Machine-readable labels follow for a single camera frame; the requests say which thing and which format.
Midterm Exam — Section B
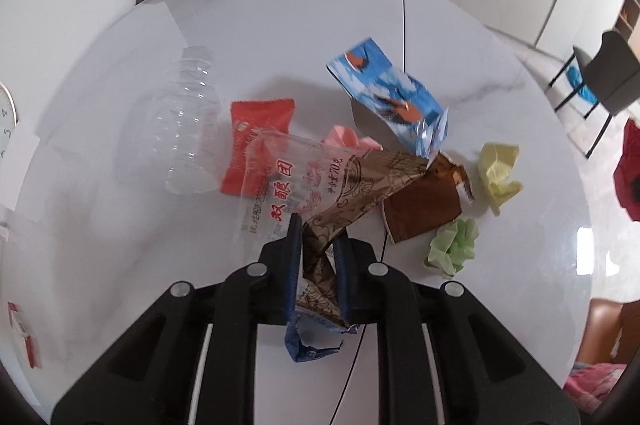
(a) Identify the red and white box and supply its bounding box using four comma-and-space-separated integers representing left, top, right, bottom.
7, 301, 43, 368

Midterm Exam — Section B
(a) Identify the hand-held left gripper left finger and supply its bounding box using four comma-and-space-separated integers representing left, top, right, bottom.
50, 214, 306, 425

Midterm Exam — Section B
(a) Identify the red snack packet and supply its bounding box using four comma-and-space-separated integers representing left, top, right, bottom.
220, 99, 296, 196

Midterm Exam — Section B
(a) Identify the blue item under chair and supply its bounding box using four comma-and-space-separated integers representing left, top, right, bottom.
566, 65, 598, 103

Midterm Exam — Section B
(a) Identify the pink patterned clothing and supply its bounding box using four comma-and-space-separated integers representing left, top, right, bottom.
564, 362, 626, 416

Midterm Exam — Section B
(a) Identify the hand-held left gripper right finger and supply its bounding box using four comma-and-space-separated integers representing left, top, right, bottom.
332, 235, 583, 425

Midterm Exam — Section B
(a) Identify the green paper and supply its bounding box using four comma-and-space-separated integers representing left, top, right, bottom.
424, 219, 480, 280

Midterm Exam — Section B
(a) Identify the white wall clock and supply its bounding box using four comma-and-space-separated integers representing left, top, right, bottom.
0, 81, 18, 156

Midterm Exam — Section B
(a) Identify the brown patterned snack wrapper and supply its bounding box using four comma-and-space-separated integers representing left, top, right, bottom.
285, 149, 431, 363

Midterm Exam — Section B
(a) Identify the clear plastic wrapper red print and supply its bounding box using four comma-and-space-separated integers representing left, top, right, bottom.
239, 130, 351, 251

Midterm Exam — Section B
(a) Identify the crushed brown paper cup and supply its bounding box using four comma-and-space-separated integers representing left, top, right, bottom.
381, 152, 476, 246

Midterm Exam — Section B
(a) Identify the clear plastic bottle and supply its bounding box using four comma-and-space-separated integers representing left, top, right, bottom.
162, 46, 223, 196

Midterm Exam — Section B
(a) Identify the pink paper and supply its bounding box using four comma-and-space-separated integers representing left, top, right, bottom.
320, 125, 383, 153

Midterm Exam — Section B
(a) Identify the grey chair with black legs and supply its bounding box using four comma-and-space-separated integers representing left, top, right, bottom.
547, 31, 640, 158

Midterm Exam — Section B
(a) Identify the red cloth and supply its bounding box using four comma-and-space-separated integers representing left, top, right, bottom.
614, 117, 640, 222

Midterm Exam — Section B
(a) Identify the blue bird print snack bag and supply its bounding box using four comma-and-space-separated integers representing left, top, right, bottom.
326, 37, 450, 160

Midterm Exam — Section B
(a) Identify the yellow paper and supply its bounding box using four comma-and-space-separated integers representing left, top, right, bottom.
476, 142, 523, 217

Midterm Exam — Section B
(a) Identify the wooden shelf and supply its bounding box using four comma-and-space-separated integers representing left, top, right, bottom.
612, 0, 640, 40

